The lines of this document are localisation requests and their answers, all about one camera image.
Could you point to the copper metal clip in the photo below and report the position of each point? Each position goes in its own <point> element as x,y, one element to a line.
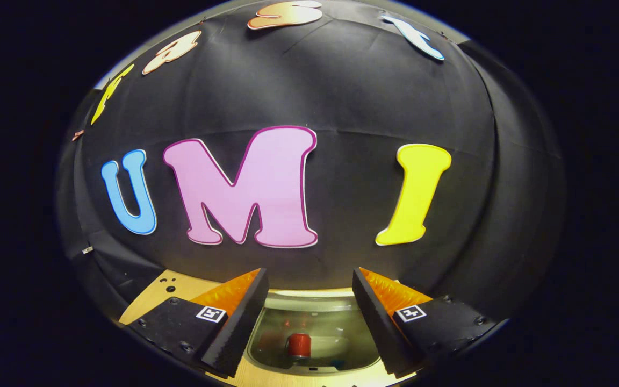
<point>77,135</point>

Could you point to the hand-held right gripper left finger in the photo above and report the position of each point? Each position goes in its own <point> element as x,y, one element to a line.
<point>239,328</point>

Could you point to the wooden desktop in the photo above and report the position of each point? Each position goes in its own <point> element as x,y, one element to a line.
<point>145,298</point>

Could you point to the black backdrop cloth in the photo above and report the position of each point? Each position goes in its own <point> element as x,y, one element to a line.
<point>352,107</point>

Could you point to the light green desktop garbage bin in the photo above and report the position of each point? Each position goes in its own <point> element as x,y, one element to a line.
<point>331,333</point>

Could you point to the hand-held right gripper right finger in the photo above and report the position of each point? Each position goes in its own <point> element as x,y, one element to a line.
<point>376,322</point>

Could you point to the orange pop can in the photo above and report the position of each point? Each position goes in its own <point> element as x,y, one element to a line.
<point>300,345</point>

